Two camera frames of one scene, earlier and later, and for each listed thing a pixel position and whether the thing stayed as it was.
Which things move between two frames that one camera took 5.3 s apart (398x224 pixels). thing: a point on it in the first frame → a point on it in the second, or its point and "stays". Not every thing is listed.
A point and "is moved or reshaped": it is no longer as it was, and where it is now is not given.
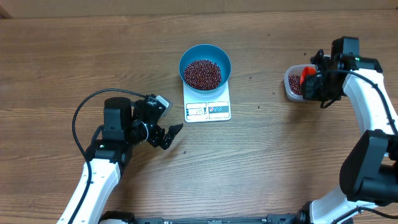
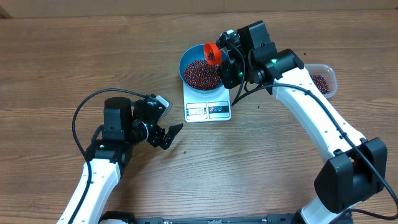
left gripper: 156,140 stays
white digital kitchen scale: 202,107 stays
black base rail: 301,217 stays
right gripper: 333,99 → 229,73
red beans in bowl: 203,74 stays
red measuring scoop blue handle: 309,74 is moved or reshaped
